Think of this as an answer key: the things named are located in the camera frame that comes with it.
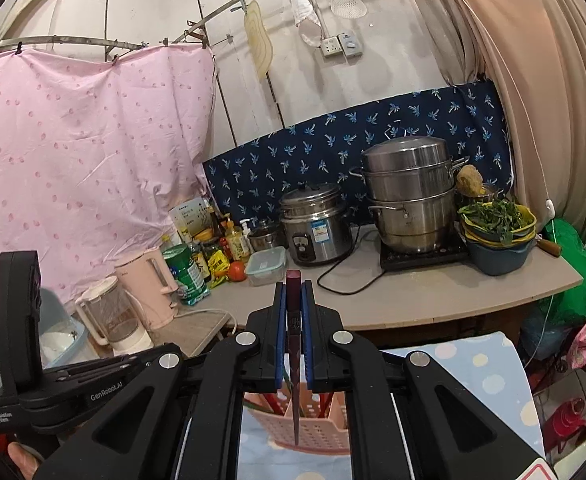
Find yellow pump bottle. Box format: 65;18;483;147
225;218;252;261

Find person's left hand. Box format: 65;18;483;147
7;442;43;480

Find navy printed cloth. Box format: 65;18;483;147
202;82;516;234

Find pink electric kettle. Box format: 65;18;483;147
112;247;180;331

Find white hanging cloth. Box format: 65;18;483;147
280;0;324;46

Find dark maroon chopstick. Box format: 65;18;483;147
285;268;304;447

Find blue bowl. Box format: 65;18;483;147
465;239;542;277

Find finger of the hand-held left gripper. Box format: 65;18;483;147
42;343;181;387

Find metal curtain rail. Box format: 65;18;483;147
0;0;359;62

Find yellow bowl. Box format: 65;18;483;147
460;202;538;249

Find red plastic object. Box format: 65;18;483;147
542;397;586;454

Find beige curtain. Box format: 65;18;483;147
435;0;586;252

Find green plastic bag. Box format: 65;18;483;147
542;217;586;307

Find pink dotted cloth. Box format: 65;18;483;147
0;42;219;322

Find light blue plastic basin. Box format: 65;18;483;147
37;286;87;369

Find black power cable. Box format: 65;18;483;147
315;249;390;296

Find dark sauce bottle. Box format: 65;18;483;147
207;207;224;241

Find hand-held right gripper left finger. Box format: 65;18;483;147
36;280;289;480

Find wooden counter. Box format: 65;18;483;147
143;224;586;361

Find yellow snack packet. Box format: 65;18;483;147
207;252;232;281

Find green can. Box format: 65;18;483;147
161;243;210;307

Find pink perforated utensil basket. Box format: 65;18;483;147
244;391;351;457

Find wall switch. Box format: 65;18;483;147
337;32;364;57

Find silver rice cooker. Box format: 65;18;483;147
278;182;355;267

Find stacked steel steamer pot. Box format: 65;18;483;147
350;134;469;255

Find black induction cooker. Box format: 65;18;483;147
378;236;474;271

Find white carton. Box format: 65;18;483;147
167;197;212;241

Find wall socket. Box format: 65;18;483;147
320;35;344;59

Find green leafy vegetables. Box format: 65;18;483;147
460;199;530;243

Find clear plastic food container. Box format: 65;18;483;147
245;247;288;287

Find beige hanging board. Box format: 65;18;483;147
243;0;275;80

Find small lidded steel pot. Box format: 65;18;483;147
246;219;282;254

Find white red-bordered card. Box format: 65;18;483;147
515;458;559;480

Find white blender jug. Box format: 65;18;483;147
74;275;154;357

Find blue planet print tablecloth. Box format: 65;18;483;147
237;331;547;480

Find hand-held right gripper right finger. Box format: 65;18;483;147
299;279;547;480

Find brown loofah sponge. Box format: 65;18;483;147
455;163;485;196

